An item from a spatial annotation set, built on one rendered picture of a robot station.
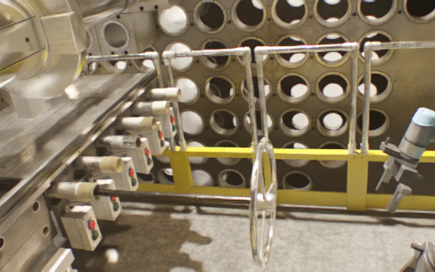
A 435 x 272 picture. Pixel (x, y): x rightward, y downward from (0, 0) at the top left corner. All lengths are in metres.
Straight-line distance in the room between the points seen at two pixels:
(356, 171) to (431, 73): 1.01
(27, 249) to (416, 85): 2.60
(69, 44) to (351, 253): 1.78
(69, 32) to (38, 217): 0.71
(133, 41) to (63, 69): 1.74
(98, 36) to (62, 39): 1.91
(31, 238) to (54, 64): 0.62
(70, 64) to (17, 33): 0.16
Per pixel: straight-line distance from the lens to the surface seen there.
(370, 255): 2.34
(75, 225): 1.57
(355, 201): 2.57
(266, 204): 1.23
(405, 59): 3.07
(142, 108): 2.01
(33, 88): 1.28
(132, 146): 1.70
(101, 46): 3.03
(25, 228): 1.50
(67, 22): 1.09
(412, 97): 3.18
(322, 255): 2.32
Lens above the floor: 1.62
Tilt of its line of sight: 27 degrees down
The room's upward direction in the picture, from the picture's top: 8 degrees counter-clockwise
